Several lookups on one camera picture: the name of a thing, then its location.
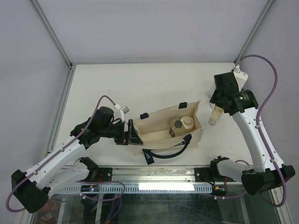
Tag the square bottle black cap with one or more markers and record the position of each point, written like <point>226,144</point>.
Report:
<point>176,128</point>

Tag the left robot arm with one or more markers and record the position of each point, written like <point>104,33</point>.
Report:
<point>66,164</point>

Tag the aluminium frame post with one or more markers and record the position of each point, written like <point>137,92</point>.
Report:
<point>253,32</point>
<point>51,33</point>

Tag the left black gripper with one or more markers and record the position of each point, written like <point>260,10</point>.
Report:
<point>129,137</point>

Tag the grey slotted cable duct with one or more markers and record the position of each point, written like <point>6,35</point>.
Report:
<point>140,188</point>

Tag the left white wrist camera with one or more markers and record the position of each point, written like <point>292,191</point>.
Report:
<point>121,111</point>

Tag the cream canvas tote bag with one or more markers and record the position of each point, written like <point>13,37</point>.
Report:
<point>153,130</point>

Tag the yellow liquid bottle white cap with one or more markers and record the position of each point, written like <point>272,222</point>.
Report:
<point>215,115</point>

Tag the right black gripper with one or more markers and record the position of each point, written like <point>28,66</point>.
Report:
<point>214,98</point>

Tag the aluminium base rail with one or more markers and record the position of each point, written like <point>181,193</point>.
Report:
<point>137,174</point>

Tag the cream round lid jar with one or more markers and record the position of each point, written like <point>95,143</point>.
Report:
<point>188,122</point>

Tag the right aluminium frame post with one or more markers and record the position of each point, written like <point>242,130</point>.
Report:
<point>253,32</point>

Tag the clear bottle white cap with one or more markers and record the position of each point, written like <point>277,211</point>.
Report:
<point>210,96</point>

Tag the left aluminium frame post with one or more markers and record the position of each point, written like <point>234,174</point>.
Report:
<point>51,33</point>

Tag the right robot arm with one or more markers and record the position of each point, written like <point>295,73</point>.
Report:
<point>268,170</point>

